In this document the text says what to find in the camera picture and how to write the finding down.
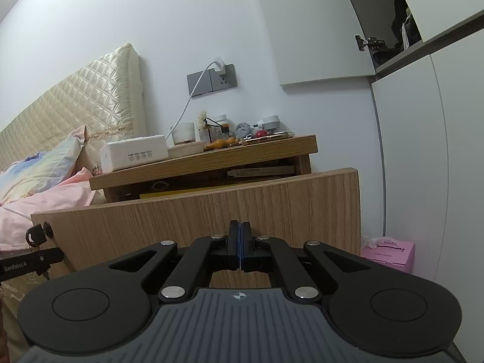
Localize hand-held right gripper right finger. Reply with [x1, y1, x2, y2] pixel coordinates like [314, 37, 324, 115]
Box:
[239, 221, 372, 305]

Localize pink cardboard box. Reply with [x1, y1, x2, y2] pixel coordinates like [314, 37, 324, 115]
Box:
[360, 235, 416, 275]

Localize orange peel pieces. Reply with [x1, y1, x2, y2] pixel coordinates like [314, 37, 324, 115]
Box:
[205, 138, 240, 151]

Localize white charging cable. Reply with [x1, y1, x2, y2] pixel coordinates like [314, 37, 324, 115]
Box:
[168, 60, 219, 137]

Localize white wardrobe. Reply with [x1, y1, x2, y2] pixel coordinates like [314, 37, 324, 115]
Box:
[335, 0, 484, 363]

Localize dark hanging clothing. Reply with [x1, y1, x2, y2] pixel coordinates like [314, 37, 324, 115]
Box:
[389, 0, 412, 51]

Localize black drawer key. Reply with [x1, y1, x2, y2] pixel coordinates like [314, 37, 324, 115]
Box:
[25, 221, 54, 249]

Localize ribbed glass cup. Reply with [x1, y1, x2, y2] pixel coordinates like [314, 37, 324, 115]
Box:
[172, 123, 196, 146]

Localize metal door hinge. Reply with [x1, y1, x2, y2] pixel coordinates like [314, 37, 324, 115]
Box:
[355, 34, 385, 52]

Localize white wardrobe door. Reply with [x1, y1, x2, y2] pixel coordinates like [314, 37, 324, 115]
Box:
[247, 0, 377, 87]

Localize grey wall socket panel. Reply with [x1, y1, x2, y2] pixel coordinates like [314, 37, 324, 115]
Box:
[187, 64, 237, 96]

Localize white plug adapter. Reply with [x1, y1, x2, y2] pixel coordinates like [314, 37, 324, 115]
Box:
[258, 115, 281, 131]

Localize white paper bag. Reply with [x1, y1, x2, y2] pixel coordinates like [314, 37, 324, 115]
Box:
[400, 8, 423, 51]

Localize wooden nightstand with drawer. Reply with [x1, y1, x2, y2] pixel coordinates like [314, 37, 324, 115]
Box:
[31, 167, 361, 289]

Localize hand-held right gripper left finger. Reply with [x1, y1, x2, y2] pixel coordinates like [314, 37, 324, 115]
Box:
[109, 220, 240, 304]

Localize white tissue box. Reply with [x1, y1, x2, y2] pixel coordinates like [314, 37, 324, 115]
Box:
[99, 135, 169, 175]

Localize pastel patterned pillow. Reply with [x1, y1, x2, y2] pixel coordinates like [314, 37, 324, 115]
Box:
[0, 135, 86, 202]

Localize cream quilted headboard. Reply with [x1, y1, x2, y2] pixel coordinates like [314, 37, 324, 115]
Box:
[0, 43, 148, 175]

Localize beige shallow bowl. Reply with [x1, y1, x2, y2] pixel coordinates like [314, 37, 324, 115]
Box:
[167, 140, 205, 158]

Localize pink blanket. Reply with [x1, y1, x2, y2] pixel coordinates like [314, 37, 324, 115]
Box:
[0, 166, 98, 252]

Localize gold flat phone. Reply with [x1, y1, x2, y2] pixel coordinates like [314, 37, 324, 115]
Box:
[241, 132, 295, 146]

